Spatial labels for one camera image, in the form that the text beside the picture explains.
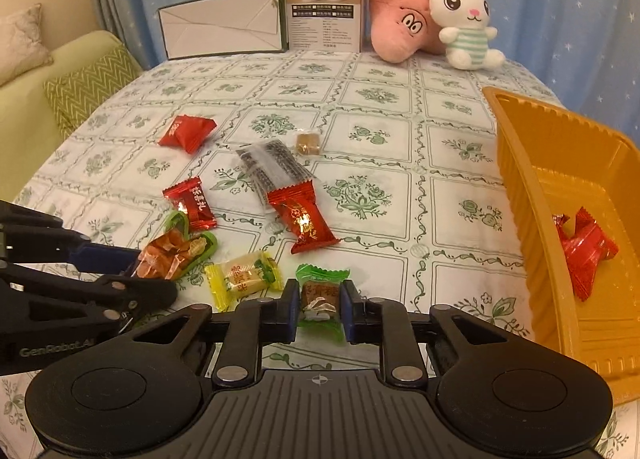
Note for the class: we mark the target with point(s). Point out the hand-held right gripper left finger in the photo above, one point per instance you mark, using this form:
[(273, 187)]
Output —
[(290, 309)]

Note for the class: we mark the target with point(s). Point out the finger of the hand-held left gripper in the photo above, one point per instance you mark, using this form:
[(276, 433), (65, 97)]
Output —
[(145, 291), (105, 256)]

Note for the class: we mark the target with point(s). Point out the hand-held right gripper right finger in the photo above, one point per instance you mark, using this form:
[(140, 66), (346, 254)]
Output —
[(351, 314)]

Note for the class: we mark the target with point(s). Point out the green brown candy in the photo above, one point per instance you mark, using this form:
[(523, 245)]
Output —
[(320, 289)]

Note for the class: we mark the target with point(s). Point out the orange candy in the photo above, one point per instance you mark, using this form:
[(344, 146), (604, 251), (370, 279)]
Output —
[(170, 249)]

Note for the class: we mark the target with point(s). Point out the yellow plastic tray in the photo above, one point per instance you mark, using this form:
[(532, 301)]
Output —
[(525, 189)]

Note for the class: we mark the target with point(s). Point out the red twist-wrapped candy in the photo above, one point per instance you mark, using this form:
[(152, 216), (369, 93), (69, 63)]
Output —
[(585, 249)]

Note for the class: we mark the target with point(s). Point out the yellow wrapped candy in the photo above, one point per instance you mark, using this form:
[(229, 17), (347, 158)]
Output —
[(240, 276)]

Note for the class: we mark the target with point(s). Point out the large red wrapped candy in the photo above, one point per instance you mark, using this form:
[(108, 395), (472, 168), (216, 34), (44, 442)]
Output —
[(300, 216)]

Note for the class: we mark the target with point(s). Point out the small red wrapped candy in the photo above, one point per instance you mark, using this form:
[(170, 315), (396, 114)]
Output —
[(192, 204)]

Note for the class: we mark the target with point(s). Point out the clear black sesame snack packet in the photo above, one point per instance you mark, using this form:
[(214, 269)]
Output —
[(272, 166)]

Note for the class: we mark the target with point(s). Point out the red pillow candy packet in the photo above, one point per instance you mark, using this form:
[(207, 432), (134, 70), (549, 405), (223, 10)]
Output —
[(185, 133)]

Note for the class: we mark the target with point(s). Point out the light green sofa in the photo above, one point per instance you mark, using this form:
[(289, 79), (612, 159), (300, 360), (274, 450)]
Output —
[(30, 114)]

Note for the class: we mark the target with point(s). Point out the small clear-wrapped brown candy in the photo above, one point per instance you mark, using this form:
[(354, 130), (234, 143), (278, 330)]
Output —
[(306, 143)]

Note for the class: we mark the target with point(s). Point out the green zigzag cushion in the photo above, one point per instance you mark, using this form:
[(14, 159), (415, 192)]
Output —
[(85, 89)]

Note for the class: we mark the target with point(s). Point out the beige cushion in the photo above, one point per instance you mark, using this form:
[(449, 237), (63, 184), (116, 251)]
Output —
[(20, 44)]

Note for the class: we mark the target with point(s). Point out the white green-edged cardboard box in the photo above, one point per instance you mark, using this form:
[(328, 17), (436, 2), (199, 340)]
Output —
[(220, 24)]

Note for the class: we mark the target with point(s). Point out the pink plush toy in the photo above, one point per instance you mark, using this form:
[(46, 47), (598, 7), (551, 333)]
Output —
[(400, 24)]

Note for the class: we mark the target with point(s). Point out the brown printed product box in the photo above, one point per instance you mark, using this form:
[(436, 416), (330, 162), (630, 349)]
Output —
[(325, 14)]

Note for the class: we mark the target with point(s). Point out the white bunny plush toy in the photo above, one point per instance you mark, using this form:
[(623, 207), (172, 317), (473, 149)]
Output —
[(460, 4)]

